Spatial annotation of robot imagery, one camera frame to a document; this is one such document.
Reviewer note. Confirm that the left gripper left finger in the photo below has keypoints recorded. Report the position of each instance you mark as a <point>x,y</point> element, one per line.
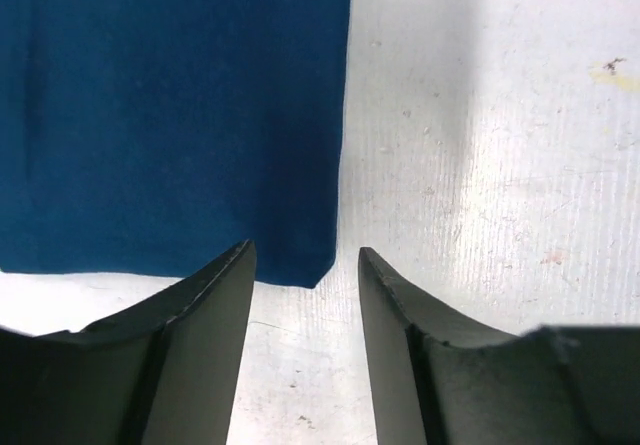
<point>163,371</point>

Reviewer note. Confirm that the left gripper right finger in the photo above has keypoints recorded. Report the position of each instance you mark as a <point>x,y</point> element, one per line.
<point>438,376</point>

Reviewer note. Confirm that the blue t shirt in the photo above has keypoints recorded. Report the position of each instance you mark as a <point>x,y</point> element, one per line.
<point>149,136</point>

